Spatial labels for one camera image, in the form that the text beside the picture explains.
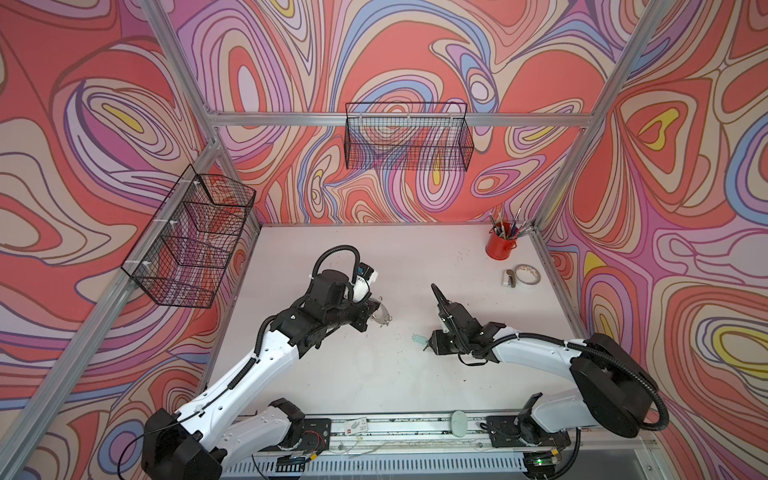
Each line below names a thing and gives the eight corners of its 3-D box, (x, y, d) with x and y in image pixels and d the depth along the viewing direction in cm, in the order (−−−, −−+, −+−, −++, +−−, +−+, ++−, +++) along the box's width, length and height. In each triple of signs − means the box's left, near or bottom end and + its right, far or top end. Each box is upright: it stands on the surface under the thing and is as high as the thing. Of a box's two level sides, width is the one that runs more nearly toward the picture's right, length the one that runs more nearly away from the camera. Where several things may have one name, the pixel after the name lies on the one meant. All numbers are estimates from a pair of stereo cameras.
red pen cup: (488, 260, 111) (497, 239, 102) (483, 243, 117) (491, 222, 108) (510, 260, 111) (521, 239, 102) (504, 243, 117) (514, 222, 108)
